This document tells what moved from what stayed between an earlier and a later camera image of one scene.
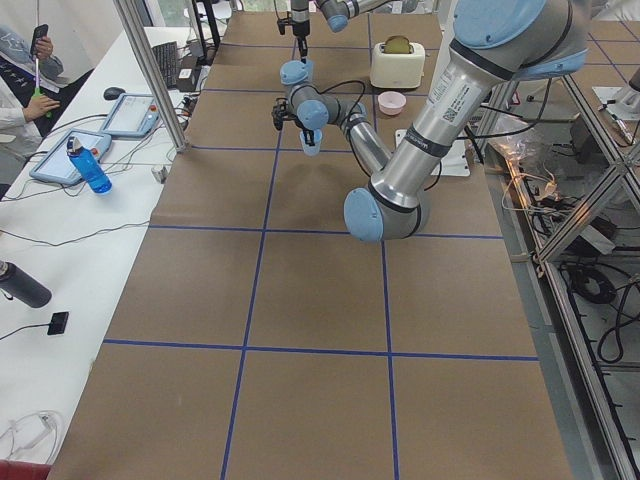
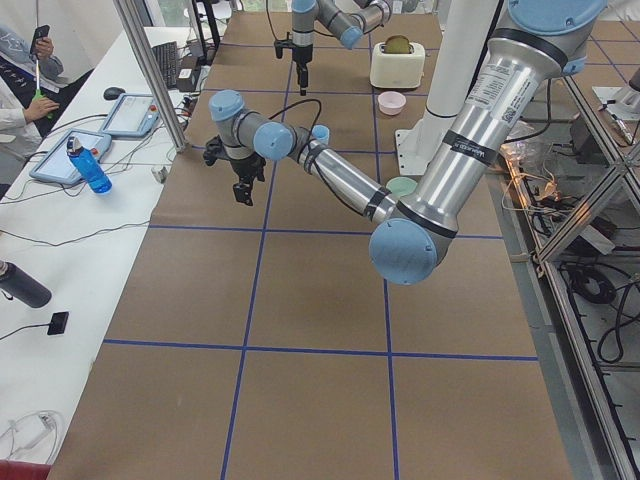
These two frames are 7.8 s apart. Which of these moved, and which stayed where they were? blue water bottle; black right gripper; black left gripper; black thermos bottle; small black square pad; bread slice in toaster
Moved: black left gripper; black right gripper
Stayed: blue water bottle; bread slice in toaster; black thermos bottle; small black square pad
